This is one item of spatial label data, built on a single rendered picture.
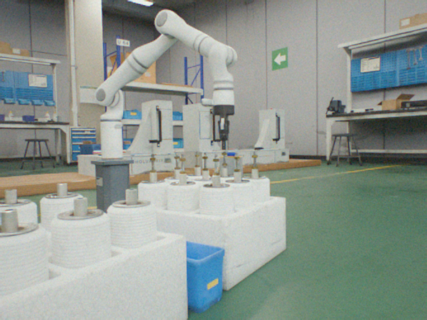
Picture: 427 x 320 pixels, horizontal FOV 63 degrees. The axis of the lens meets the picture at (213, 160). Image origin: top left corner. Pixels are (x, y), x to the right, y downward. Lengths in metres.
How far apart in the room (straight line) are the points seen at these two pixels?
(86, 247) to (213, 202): 0.41
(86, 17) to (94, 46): 0.56
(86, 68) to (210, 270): 7.06
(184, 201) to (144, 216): 0.32
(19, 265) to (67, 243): 0.09
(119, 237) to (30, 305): 0.22
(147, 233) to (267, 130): 4.13
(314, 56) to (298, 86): 0.61
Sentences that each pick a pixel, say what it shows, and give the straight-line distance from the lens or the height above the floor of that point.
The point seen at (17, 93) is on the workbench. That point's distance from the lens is 7.09.
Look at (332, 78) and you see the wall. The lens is 6.59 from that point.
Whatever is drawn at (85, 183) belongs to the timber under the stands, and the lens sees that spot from 3.06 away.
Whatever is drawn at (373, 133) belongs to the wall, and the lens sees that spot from 6.16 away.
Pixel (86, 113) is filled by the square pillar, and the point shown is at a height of 0.99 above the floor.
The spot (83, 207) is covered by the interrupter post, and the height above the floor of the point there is 0.27.
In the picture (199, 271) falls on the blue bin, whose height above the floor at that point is 0.10.
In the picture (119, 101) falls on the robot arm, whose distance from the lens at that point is 1.62.
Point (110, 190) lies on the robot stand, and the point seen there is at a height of 0.17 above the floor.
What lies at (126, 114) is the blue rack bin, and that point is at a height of 0.87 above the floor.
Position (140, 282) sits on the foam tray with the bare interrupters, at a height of 0.13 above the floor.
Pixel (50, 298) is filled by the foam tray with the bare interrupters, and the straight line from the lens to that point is 0.56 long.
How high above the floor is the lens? 0.37
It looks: 3 degrees down
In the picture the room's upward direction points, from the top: 1 degrees counter-clockwise
